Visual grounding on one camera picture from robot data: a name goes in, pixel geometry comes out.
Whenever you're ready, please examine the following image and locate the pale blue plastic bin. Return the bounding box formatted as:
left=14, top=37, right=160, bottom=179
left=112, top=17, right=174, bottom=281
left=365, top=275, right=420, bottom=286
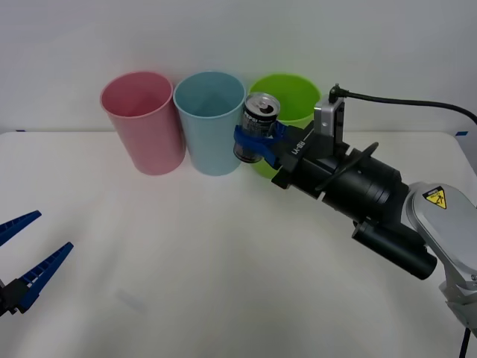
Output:
left=172, top=70, right=247, bottom=177

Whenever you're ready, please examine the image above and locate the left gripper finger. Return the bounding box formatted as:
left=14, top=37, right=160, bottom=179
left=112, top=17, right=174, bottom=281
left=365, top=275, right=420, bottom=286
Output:
left=6, top=241, right=75, bottom=315
left=0, top=210, right=42, bottom=248

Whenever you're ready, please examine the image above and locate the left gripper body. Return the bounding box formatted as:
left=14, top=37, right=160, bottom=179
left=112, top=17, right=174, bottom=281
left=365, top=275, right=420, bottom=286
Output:
left=0, top=280, right=10, bottom=318

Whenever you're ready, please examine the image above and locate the pink plastic bin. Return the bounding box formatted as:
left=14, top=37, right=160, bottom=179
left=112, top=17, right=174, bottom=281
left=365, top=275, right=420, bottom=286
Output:
left=99, top=70, right=185, bottom=177

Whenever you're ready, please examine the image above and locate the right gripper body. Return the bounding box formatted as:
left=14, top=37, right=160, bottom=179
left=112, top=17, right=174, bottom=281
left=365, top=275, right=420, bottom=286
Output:
left=271, top=123, right=351, bottom=191

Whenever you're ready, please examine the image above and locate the green plastic bin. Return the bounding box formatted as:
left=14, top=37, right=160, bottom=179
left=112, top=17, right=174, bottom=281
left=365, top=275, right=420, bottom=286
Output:
left=248, top=72, right=322, bottom=180

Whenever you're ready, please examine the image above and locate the black drink can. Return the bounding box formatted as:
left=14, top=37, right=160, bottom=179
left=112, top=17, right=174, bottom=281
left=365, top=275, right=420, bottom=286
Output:
left=233, top=92, right=282, bottom=165

